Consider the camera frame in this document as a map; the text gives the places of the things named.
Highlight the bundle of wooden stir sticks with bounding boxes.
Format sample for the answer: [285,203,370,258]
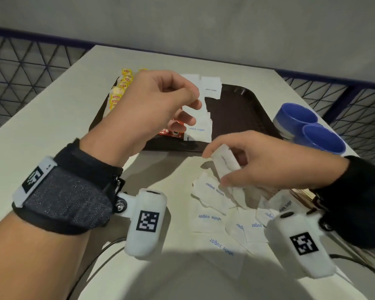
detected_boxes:
[289,187,375,272]

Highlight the white sugar sachets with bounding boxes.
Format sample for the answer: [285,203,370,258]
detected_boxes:
[190,171,299,257]

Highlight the black left wrist band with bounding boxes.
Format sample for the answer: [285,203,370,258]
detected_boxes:
[12,139,125,236]

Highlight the row of red Nescafe sachets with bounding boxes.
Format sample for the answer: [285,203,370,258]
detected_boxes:
[159,117,187,138]

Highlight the black camera cable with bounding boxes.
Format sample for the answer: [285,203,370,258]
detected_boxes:
[330,253,375,274]
[65,237,127,300]

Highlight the black right camera cable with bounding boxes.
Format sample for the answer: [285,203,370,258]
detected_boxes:
[330,253,375,274]

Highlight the black left camera cable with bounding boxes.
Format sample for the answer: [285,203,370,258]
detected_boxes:
[65,237,127,300]

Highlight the row of white sugar packets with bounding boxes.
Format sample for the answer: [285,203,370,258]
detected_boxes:
[180,73,214,143]

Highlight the person's right hand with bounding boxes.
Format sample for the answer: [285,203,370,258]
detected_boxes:
[202,131,350,190]

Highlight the blue cup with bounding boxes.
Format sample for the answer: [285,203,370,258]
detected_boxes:
[272,102,323,140]
[295,123,347,155]

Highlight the person's left hand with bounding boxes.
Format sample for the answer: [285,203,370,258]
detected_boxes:
[80,70,203,168]

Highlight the black right wrist band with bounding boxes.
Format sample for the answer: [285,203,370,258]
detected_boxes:
[312,155,375,249]

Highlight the black wrist band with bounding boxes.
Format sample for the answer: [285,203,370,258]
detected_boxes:
[312,155,375,249]
[12,139,125,236]

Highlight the white box with marker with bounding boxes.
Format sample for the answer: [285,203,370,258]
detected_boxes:
[114,189,168,258]

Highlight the brown plastic tray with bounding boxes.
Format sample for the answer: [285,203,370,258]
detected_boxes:
[88,76,283,153]

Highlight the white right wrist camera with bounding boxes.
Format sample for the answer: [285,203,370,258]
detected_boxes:
[264,210,337,280]

